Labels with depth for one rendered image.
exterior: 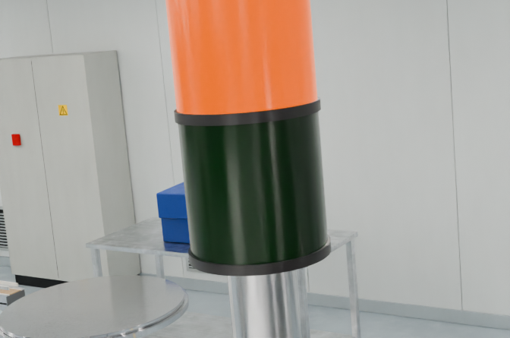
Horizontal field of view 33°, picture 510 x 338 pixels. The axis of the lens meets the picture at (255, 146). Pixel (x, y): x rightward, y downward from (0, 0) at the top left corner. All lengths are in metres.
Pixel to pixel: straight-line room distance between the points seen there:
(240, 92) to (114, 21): 7.13
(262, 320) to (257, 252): 0.03
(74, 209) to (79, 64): 1.24
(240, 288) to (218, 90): 0.07
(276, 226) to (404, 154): 5.85
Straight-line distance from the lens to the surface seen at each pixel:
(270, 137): 0.28
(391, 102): 6.10
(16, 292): 4.77
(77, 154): 7.30
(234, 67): 0.27
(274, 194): 0.28
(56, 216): 7.63
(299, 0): 0.28
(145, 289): 4.48
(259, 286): 0.30
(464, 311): 6.27
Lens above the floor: 2.28
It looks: 9 degrees down
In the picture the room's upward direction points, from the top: 5 degrees counter-clockwise
